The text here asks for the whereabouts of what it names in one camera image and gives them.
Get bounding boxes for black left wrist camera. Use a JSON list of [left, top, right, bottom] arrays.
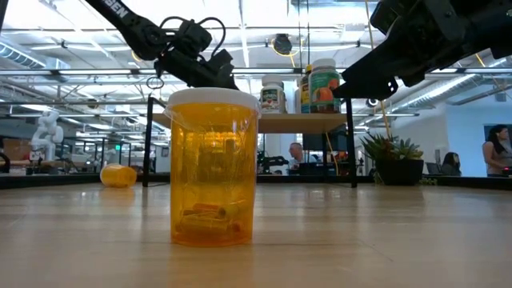
[[175, 18, 214, 55]]

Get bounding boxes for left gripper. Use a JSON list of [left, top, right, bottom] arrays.
[[154, 47, 240, 91]]

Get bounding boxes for white aspirin bottle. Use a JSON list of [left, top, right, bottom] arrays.
[[259, 74, 287, 115]]

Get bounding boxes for black hanging ring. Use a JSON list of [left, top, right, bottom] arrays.
[[146, 75, 166, 90]]

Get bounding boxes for brown bottle yellow cap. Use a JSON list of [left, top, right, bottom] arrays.
[[299, 63, 314, 114]]

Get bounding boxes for wooden shelf black legs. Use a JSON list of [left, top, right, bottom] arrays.
[[142, 94, 359, 189]]

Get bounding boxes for multivitamin gummies bottle green label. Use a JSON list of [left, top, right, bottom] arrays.
[[308, 58, 342, 114]]

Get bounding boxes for orange pill vial white cap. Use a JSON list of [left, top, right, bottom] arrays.
[[166, 87, 261, 248], [99, 162, 138, 189]]

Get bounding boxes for brown cardboard box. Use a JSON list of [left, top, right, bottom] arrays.
[[2, 138, 33, 161]]

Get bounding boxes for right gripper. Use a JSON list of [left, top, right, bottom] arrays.
[[331, 0, 494, 102]]

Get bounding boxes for grey ventilation duct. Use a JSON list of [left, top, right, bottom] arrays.
[[391, 51, 512, 113], [0, 42, 71, 83]]

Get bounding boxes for succulent plant black pot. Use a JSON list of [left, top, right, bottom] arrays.
[[359, 134, 426, 187]]

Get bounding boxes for black table frame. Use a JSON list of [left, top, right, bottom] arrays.
[[0, 172, 512, 191]]

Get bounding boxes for person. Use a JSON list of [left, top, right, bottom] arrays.
[[482, 123, 512, 178], [439, 151, 463, 177], [288, 142, 317, 176]]

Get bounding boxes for black round ceiling device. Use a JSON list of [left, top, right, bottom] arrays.
[[271, 33, 294, 56]]

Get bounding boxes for black monitor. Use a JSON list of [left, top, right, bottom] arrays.
[[302, 131, 349, 153]]

